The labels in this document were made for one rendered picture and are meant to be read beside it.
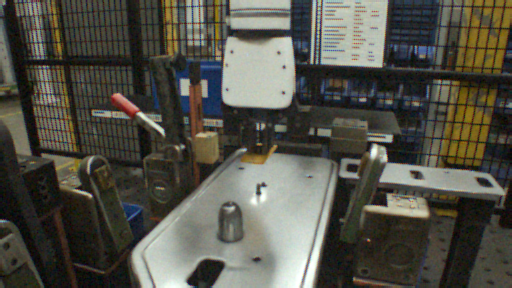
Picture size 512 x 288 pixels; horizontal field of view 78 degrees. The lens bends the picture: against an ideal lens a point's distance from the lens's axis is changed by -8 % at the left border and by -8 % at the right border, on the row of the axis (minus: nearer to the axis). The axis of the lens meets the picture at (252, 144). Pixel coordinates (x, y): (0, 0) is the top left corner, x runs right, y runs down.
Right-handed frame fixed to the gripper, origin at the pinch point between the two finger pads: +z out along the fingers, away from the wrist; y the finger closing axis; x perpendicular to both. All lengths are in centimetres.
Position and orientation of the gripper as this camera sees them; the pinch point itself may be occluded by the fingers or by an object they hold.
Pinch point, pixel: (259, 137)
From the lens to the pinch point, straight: 52.7
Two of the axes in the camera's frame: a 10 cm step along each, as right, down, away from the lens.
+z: 0.0, 9.5, 3.2
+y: 9.5, 1.0, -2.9
